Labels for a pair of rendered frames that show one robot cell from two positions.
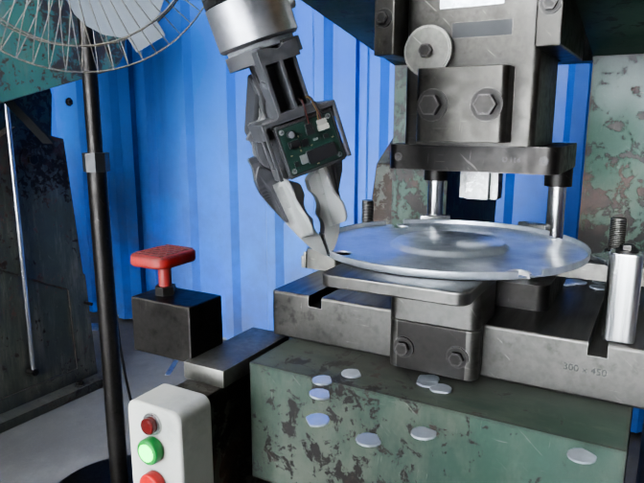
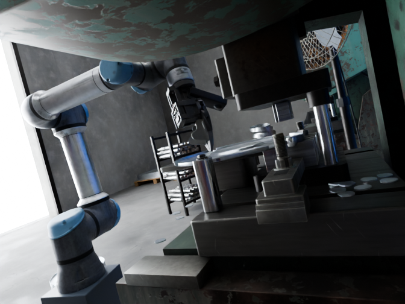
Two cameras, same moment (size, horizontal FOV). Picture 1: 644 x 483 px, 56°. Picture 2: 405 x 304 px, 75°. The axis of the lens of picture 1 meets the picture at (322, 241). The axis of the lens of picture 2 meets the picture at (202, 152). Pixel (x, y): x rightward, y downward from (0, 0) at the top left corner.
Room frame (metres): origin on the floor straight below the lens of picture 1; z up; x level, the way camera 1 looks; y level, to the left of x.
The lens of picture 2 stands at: (0.55, -0.74, 0.83)
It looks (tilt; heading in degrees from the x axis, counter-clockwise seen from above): 4 degrees down; 88
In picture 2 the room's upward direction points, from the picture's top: 13 degrees counter-clockwise
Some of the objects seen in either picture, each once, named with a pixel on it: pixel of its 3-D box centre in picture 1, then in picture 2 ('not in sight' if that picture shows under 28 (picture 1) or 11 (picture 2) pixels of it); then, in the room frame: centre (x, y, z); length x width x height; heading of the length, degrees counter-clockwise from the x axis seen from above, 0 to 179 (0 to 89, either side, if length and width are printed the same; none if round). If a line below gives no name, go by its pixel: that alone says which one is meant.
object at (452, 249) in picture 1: (448, 243); (236, 148); (0.66, -0.14, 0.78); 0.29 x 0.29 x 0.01
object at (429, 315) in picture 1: (432, 312); (223, 180); (0.61, -0.12, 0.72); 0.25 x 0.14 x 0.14; 151
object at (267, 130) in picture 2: not in sight; (269, 151); (1.59, 2.80, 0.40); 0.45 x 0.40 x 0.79; 73
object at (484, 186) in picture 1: (480, 183); (282, 111); (0.76, -0.20, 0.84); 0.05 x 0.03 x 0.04; 61
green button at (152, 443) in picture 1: (149, 450); not in sight; (0.57, 0.18, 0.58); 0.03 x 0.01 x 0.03; 61
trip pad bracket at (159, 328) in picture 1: (180, 361); not in sight; (0.72, 0.18, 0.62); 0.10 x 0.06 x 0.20; 61
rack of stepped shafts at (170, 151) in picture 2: not in sight; (181, 170); (0.39, 2.42, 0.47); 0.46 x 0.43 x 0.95; 131
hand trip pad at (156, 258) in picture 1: (165, 280); not in sight; (0.73, 0.20, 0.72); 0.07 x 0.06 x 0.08; 151
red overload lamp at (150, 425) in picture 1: (149, 425); not in sight; (0.57, 0.18, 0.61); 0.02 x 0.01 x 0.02; 61
